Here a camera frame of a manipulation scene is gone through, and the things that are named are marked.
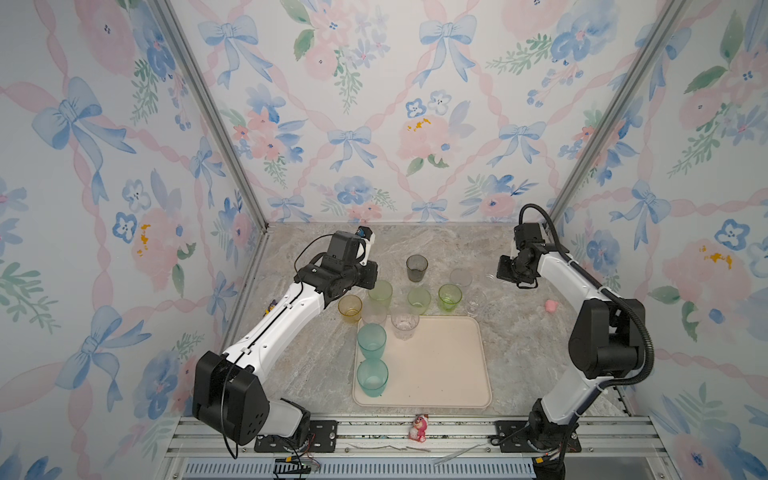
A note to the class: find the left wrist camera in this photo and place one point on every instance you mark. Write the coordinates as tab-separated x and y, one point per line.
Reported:
366	239

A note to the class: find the left aluminium corner post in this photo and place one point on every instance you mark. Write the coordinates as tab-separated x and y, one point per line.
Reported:
179	45

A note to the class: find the clear cup front right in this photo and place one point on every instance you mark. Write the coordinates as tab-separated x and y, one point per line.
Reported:
475	299

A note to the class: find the light green textured cup middle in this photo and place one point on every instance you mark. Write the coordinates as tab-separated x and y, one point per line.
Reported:
419	299

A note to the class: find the aluminium corner post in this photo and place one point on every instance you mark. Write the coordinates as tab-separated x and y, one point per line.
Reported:
658	36
179	45

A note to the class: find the clear textured cup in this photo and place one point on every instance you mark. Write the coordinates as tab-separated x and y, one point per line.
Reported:
374	312

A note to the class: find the bright green cup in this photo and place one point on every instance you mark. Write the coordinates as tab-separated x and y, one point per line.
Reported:
449	297

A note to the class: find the pikachu toy figure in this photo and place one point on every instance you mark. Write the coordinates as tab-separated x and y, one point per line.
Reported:
270	307

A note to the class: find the beige plastic tray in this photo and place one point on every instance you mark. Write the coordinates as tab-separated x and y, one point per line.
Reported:
441	366

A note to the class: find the clear smooth cup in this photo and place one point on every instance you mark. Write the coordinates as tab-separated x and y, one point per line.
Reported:
404	322

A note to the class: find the pink pig toy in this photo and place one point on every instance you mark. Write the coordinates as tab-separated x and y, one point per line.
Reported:
551	306

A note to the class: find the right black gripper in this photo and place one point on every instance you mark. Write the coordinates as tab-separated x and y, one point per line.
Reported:
501	272

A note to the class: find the teal cup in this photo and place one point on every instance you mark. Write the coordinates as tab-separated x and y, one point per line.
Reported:
372	377
371	339

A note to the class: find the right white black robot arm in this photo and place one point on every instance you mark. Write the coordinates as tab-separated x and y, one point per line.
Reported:
609	344

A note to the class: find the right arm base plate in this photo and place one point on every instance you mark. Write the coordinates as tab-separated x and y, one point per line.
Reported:
517	436

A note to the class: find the smoky grey cup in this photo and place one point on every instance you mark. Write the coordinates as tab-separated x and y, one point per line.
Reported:
416	266

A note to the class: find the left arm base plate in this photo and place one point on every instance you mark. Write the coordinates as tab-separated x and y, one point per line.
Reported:
319	436

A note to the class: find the yellow amber cup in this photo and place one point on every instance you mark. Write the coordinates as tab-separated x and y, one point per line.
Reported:
350	308

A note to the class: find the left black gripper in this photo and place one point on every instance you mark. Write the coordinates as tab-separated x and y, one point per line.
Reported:
369	281

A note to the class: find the aluminium rail frame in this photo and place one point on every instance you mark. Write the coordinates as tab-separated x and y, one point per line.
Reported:
457	447

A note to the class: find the light green textured cup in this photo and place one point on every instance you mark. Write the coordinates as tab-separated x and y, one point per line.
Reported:
419	299
382	293

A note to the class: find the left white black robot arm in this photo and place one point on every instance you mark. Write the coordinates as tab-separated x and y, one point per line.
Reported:
228	395

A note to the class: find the light green textured cup left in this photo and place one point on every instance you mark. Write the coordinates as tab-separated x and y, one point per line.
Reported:
382	293

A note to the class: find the right aluminium corner post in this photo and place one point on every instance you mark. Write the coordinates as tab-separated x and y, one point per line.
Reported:
658	36

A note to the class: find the clear cup back right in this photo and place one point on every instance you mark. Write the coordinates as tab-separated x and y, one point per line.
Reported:
461	277

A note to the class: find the pink bear toy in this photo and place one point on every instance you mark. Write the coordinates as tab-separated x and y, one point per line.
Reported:
418	428

